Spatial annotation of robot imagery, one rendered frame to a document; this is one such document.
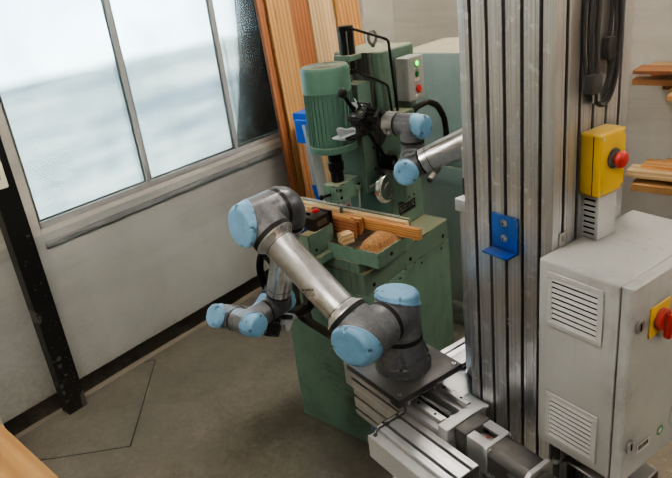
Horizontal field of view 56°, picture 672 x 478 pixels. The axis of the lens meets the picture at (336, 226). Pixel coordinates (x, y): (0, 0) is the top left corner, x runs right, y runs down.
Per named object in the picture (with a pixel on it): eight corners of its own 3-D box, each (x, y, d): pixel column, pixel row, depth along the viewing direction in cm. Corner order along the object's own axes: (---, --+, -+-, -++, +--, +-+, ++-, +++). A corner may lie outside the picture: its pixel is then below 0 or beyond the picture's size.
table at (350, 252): (243, 247, 252) (240, 233, 249) (295, 219, 272) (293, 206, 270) (363, 281, 214) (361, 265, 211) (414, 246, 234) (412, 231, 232)
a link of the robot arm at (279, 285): (292, 168, 180) (275, 295, 209) (264, 180, 173) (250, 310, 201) (322, 187, 175) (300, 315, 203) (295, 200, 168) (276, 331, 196)
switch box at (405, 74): (397, 101, 243) (394, 58, 237) (412, 95, 250) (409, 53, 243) (411, 101, 239) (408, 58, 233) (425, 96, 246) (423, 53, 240)
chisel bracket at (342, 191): (325, 205, 243) (322, 184, 240) (348, 193, 253) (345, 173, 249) (339, 208, 238) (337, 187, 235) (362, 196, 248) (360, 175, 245)
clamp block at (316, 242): (282, 251, 236) (279, 229, 233) (307, 238, 245) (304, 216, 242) (312, 259, 227) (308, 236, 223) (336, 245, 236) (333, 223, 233)
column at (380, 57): (351, 224, 271) (332, 52, 243) (382, 206, 286) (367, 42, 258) (394, 234, 257) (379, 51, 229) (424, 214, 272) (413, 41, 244)
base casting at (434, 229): (279, 271, 258) (276, 251, 254) (366, 220, 297) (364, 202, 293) (367, 297, 230) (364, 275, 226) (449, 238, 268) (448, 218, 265)
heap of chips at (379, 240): (357, 248, 225) (356, 238, 223) (380, 233, 234) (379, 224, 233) (377, 252, 219) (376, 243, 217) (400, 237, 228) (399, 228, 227)
